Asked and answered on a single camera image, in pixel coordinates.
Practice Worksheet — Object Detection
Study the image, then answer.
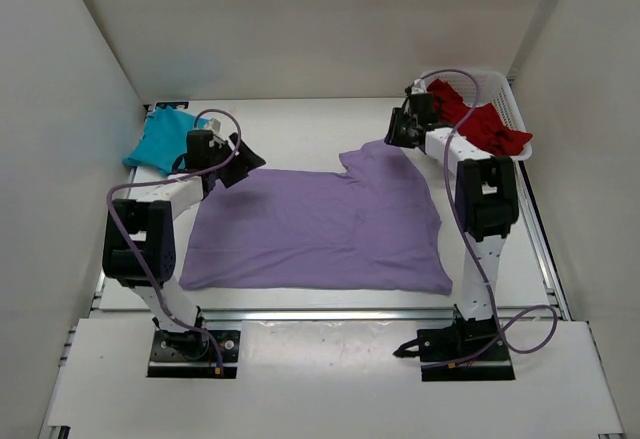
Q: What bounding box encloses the lilac t shirt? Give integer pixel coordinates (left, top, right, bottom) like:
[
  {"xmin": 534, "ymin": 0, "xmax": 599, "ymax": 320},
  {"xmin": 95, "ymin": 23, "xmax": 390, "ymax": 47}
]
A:
[{"xmin": 180, "ymin": 141, "xmax": 453, "ymax": 296}]

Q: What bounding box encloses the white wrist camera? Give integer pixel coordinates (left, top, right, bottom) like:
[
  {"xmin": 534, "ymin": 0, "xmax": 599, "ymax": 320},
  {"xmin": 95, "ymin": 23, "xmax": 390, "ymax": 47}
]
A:
[
  {"xmin": 204, "ymin": 118, "xmax": 221, "ymax": 135},
  {"xmin": 404, "ymin": 79, "xmax": 428, "ymax": 96}
]

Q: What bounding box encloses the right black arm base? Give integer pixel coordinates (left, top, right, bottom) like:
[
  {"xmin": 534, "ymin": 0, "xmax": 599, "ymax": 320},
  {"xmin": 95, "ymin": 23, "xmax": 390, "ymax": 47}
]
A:
[{"xmin": 393, "ymin": 315, "xmax": 515, "ymax": 382}]

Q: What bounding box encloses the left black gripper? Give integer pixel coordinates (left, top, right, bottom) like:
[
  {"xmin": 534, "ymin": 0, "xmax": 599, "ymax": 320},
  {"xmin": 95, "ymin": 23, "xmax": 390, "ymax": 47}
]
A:
[{"xmin": 208, "ymin": 132, "xmax": 265, "ymax": 187}]

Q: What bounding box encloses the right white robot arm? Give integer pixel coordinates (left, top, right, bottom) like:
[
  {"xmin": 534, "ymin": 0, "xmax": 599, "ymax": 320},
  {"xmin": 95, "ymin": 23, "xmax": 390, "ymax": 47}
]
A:
[{"xmin": 384, "ymin": 87, "xmax": 519, "ymax": 321}]

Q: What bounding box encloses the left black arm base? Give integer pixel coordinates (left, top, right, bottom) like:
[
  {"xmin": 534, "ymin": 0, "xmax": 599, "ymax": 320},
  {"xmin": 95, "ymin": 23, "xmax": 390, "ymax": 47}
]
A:
[{"xmin": 147, "ymin": 329, "xmax": 241, "ymax": 380}]

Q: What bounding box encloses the red t shirt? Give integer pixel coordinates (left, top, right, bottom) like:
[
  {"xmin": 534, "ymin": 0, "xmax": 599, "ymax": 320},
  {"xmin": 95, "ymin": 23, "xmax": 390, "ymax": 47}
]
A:
[{"xmin": 427, "ymin": 79, "xmax": 533, "ymax": 156}]

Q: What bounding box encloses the teal t shirt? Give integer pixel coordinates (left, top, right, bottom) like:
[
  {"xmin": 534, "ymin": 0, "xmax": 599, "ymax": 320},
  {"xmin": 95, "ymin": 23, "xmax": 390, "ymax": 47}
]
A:
[{"xmin": 122, "ymin": 108, "xmax": 195, "ymax": 176}]

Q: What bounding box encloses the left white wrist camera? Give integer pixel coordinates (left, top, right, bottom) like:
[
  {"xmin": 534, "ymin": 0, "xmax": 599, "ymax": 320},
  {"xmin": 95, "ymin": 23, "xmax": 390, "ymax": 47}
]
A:
[{"xmin": 204, "ymin": 118, "xmax": 221, "ymax": 135}]

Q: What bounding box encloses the dark label sticker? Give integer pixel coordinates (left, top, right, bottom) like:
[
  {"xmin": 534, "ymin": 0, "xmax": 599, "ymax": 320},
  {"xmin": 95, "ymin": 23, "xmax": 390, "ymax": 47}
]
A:
[{"xmin": 155, "ymin": 101, "xmax": 189, "ymax": 110}]

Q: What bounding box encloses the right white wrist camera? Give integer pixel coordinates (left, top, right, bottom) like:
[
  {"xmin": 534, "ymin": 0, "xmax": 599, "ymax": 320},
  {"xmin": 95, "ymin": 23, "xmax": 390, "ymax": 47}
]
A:
[{"xmin": 404, "ymin": 79, "xmax": 428, "ymax": 96}]

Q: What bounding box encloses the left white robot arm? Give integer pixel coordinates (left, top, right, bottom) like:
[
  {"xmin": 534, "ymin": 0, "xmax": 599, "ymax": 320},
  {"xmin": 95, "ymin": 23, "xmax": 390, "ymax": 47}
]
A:
[{"xmin": 102, "ymin": 129, "xmax": 266, "ymax": 359}]

